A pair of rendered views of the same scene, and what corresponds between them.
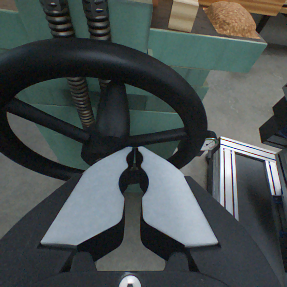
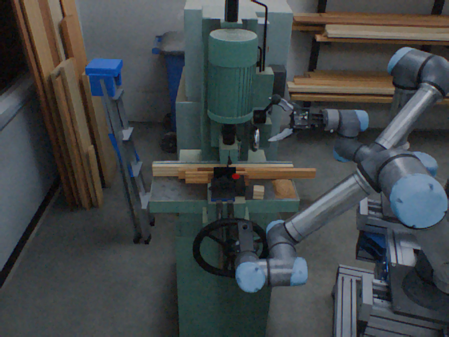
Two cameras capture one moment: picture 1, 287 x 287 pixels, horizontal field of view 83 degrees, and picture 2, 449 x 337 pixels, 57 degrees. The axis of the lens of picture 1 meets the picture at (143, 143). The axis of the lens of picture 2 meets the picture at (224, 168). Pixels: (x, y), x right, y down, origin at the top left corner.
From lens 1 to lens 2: 1.34 m
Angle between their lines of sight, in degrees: 24
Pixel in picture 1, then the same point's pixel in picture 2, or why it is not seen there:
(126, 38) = (238, 210)
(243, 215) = not seen: outside the picture
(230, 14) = (280, 189)
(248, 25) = (288, 193)
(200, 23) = (268, 192)
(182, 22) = (258, 196)
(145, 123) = not seen: hidden behind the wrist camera
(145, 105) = not seen: hidden behind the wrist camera
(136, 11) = (241, 205)
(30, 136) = (113, 283)
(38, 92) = (188, 230)
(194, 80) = (271, 217)
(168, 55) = (255, 208)
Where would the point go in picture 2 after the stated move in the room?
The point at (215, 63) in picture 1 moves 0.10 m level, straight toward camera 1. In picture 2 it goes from (278, 209) to (269, 223)
